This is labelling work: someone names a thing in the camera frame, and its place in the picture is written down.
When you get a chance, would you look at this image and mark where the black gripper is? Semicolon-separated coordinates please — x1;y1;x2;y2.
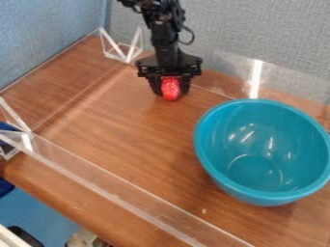
135;41;202;96

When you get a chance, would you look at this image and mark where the red strawberry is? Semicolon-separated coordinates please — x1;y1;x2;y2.
162;76;180;101

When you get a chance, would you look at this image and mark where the blue plastic bowl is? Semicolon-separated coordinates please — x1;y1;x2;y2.
194;99;330;206

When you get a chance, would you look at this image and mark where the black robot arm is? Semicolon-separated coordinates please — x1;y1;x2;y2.
118;0;202;101

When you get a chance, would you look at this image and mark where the clear acrylic back barrier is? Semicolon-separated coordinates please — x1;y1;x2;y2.
128;47;330;132

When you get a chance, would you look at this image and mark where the clear acrylic barrier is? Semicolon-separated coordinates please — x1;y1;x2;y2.
128;47;330;132
0;130;254;247

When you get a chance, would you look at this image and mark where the clear acrylic front barrier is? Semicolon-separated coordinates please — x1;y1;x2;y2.
0;130;254;247

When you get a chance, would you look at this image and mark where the blue object at left edge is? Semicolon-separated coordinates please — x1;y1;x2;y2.
0;121;19;199

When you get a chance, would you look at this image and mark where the black white object below table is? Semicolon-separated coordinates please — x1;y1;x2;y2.
0;225;44;247

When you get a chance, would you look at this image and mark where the clear acrylic corner bracket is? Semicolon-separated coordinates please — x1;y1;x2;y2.
99;27;143;64

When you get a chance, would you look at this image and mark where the black cable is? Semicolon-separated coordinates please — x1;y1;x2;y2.
176;24;197;46

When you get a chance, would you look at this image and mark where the clear acrylic left bracket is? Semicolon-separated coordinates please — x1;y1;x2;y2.
0;97;34;160

